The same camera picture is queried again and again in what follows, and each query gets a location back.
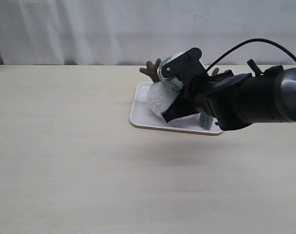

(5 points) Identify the green fuzzy scarf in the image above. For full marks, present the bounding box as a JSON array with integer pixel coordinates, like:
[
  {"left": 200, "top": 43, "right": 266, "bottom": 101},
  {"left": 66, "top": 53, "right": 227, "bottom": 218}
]
[{"left": 158, "top": 52, "right": 213, "bottom": 130}]

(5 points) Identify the white plastic tray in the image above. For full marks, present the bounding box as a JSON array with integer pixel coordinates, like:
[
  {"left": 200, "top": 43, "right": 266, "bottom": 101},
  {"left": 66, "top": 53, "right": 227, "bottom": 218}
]
[{"left": 129, "top": 82, "right": 223, "bottom": 136}]

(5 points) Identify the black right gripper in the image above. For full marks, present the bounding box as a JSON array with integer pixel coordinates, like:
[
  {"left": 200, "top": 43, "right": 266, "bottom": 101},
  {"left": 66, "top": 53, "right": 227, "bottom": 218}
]
[{"left": 161, "top": 47, "right": 251, "bottom": 131}]

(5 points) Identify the white backdrop curtain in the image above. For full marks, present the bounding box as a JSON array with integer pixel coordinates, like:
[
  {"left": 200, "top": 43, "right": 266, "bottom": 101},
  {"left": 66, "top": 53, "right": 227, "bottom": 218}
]
[{"left": 0, "top": 0, "right": 296, "bottom": 65}]

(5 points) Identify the white plush snowman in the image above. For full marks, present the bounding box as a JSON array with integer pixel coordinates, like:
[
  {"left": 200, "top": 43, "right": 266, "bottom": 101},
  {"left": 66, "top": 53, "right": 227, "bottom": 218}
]
[{"left": 139, "top": 51, "right": 221, "bottom": 122}]

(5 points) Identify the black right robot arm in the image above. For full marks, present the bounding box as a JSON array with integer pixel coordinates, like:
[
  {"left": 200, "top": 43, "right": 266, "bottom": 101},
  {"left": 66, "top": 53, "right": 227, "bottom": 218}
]
[{"left": 158, "top": 47, "right": 296, "bottom": 131}]

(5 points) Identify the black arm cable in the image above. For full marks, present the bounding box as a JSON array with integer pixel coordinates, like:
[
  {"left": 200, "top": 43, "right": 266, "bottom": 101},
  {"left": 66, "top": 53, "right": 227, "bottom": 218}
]
[{"left": 206, "top": 38, "right": 296, "bottom": 71}]

